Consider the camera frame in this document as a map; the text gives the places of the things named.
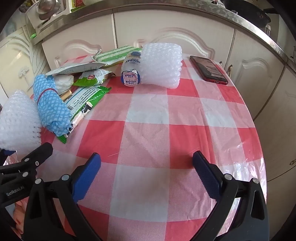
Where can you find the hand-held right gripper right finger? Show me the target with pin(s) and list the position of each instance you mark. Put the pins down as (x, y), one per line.
(205, 176)

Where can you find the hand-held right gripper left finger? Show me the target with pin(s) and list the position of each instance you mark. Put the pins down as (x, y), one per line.
(87, 177)

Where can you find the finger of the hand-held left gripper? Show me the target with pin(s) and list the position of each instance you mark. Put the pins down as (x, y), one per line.
(39, 155)
(5, 155)

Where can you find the salmon plastic bucket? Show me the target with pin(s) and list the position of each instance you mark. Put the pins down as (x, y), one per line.
(19, 215)

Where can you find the bubble wrap roll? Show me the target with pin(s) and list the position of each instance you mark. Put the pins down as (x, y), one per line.
(161, 64)
(17, 120)

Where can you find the small clear plastic bottle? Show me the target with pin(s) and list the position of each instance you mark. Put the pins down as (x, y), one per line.
(130, 74)

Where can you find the green striped cloth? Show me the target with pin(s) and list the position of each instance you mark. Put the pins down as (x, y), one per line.
(113, 55)

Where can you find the blue patterned cloth roll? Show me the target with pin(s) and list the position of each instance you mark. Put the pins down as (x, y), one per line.
(50, 104)

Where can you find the red white checked tablecloth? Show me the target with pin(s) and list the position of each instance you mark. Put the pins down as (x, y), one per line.
(157, 143)

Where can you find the small tan wrapper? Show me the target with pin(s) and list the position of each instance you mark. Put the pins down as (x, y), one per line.
(66, 95)

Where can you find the crumpled white tissue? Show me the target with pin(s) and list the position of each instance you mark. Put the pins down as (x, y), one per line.
(63, 83)

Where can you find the white cabinet door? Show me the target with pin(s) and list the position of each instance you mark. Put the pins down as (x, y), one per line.
(254, 69)
(175, 27)
(277, 139)
(76, 34)

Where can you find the flat white plastic pouch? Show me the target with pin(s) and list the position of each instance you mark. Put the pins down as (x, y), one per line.
(74, 68)

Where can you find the green snack wrapper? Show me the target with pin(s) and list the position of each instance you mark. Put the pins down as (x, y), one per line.
(94, 77)

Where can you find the red smartphone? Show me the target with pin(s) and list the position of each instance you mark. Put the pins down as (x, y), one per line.
(208, 68)

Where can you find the small green plastic item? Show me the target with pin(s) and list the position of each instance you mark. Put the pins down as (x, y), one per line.
(33, 36)

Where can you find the white dish rack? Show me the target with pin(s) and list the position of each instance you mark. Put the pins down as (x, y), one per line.
(46, 20)

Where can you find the steel ladle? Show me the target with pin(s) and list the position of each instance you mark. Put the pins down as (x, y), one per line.
(47, 5)

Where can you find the white kitchen cabinet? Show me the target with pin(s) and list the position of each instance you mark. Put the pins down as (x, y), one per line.
(231, 14)

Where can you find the black frying pan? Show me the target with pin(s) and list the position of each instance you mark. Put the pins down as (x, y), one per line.
(249, 11)

